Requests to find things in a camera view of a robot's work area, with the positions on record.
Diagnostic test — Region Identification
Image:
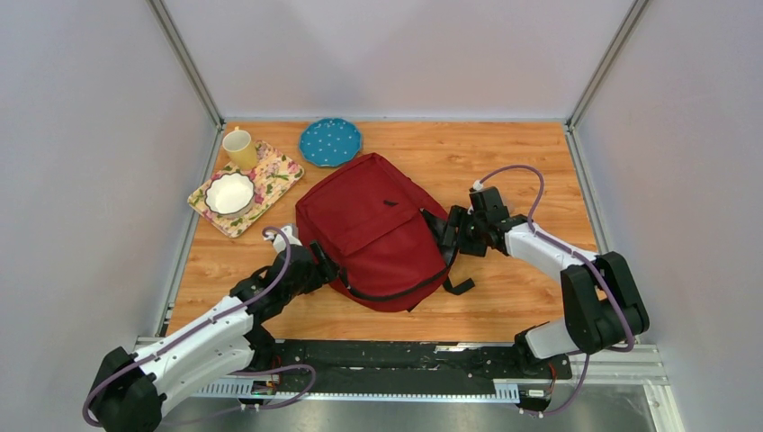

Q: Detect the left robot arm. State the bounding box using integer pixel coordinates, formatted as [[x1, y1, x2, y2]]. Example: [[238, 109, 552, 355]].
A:
[[82, 242, 343, 431]]

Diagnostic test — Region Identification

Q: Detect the floral rectangular tray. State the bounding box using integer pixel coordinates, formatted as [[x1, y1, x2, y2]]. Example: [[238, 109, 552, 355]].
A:
[[187, 140, 305, 239]]

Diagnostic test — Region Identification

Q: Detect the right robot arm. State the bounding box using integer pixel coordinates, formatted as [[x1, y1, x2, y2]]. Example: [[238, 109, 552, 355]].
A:
[[422, 206, 650, 377]]

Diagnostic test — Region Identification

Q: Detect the yellow mug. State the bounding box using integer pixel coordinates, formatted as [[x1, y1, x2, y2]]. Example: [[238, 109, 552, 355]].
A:
[[221, 127, 259, 170]]

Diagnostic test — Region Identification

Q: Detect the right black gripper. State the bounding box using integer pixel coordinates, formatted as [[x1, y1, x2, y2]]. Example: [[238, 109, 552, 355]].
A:
[[437, 205, 487, 257]]

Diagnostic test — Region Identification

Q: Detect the blue polka dot plate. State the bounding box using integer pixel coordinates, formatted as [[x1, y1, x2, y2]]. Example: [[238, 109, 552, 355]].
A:
[[298, 118, 363, 168]]

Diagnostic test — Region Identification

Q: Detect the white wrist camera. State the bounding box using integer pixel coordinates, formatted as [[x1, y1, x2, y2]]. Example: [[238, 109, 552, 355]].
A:
[[469, 186, 510, 223], [262, 223, 302, 253]]

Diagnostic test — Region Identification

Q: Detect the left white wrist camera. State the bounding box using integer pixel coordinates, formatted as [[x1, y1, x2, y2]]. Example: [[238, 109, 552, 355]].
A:
[[262, 223, 302, 253]]

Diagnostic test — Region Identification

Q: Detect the white scalloped bowl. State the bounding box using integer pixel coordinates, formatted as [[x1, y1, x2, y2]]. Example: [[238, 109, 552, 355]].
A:
[[204, 172, 255, 218]]

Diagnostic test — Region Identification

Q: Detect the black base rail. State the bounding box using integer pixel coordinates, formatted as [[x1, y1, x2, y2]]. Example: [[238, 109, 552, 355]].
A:
[[231, 339, 572, 403]]

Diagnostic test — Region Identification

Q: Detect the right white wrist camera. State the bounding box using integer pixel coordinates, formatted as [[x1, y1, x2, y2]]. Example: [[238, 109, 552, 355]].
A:
[[469, 186, 510, 223]]

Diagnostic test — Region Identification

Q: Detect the red backpack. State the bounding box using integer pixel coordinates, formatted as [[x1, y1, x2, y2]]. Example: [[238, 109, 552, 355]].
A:
[[295, 153, 475, 312]]

